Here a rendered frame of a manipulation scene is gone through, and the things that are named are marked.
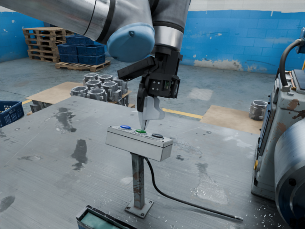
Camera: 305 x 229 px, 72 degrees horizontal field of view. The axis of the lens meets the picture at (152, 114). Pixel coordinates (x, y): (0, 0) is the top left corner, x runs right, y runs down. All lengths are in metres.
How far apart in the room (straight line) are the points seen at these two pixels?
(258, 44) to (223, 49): 0.77
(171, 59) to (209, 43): 5.27
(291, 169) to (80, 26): 0.46
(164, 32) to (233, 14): 5.17
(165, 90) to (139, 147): 0.16
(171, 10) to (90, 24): 0.23
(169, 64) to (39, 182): 0.64
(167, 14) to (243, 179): 0.63
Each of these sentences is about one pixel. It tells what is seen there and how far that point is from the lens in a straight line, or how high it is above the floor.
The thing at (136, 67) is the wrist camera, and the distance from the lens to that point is 0.56.
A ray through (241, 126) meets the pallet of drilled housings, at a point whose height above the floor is 0.15.
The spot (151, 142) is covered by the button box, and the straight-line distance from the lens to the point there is 0.52.
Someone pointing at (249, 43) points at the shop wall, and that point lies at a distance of 5.68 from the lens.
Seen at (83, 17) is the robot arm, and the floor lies 1.35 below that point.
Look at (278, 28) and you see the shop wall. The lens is 5.65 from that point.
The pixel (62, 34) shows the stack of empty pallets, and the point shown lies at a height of 0.76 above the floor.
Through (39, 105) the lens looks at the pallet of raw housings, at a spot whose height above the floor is 0.25.
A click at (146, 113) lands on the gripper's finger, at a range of 0.54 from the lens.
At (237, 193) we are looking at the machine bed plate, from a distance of 0.82.
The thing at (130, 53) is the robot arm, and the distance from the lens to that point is 0.42.
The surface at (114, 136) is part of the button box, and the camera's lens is 0.57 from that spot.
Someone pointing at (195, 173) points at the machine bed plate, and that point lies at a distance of 0.85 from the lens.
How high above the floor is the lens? 1.36
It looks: 27 degrees down
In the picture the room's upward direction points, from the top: straight up
